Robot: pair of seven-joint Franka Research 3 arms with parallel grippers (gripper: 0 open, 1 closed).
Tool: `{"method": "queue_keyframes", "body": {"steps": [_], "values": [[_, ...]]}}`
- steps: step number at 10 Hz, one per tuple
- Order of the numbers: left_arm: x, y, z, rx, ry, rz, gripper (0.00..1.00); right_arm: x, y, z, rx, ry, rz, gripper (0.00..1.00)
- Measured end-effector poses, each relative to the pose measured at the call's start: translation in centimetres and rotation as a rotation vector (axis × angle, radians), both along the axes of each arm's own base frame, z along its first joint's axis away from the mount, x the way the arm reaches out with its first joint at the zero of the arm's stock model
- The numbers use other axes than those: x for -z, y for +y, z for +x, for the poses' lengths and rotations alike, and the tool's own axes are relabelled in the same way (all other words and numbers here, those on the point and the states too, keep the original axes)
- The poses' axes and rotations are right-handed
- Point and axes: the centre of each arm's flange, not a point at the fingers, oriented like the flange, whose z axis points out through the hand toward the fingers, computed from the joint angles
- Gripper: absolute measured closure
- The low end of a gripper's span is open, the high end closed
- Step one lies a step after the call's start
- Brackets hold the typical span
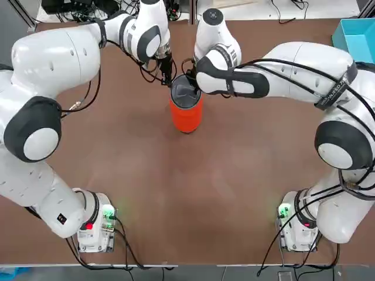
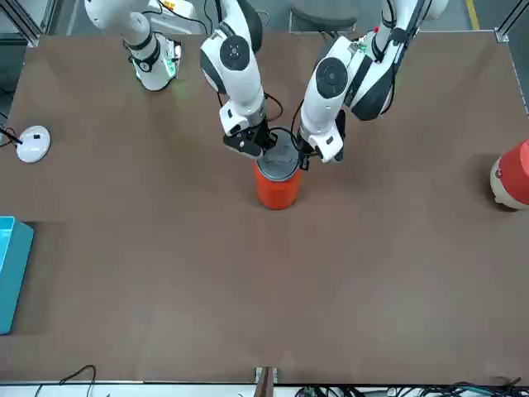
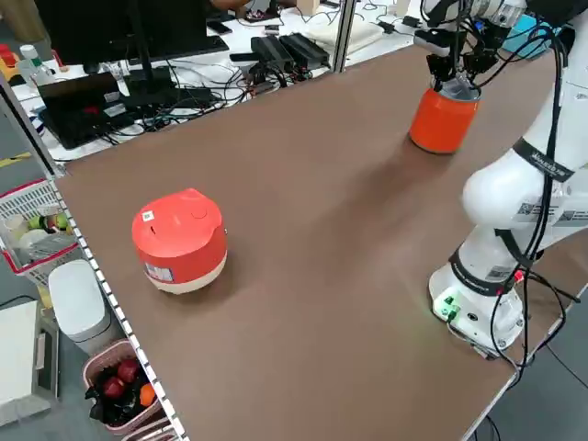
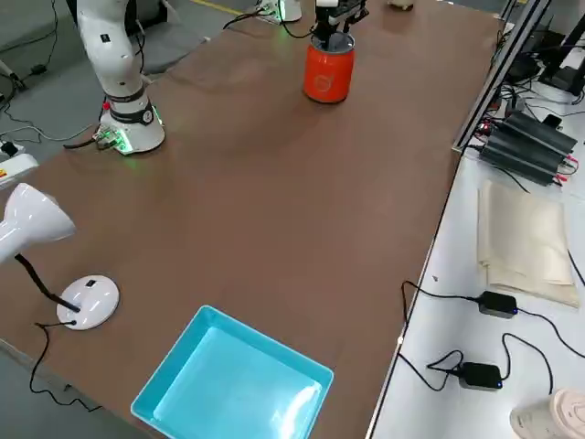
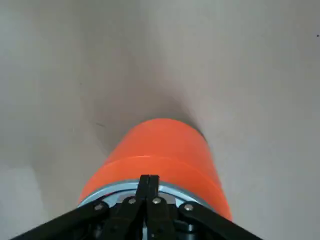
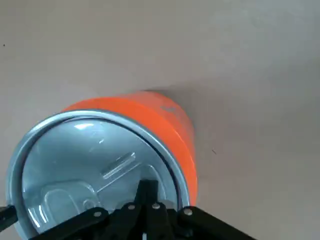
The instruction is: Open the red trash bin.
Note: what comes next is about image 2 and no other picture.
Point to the red and cream jug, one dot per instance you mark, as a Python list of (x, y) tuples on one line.
[(514, 173)]

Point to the red trash bin silver lid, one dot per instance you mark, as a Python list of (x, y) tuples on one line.
[(277, 190)]

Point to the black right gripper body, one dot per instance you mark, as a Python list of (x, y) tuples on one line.
[(248, 142)]

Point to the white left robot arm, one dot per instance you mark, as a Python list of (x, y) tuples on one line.
[(330, 99)]

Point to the aluminium frame post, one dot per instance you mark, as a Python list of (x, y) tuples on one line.
[(33, 39), (502, 35)]

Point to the teal plastic tray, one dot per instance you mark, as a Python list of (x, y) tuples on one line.
[(12, 273)]

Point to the white box yellow label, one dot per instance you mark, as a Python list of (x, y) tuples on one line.
[(182, 8)]

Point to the aluminium mount bracket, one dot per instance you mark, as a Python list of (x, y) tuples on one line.
[(266, 382)]

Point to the white desk lamp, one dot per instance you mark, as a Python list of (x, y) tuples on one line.
[(35, 144)]

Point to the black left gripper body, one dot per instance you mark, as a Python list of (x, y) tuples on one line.
[(343, 124)]

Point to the dark grey chair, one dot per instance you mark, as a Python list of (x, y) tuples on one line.
[(322, 16)]

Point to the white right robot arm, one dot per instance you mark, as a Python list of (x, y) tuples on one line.
[(235, 54)]

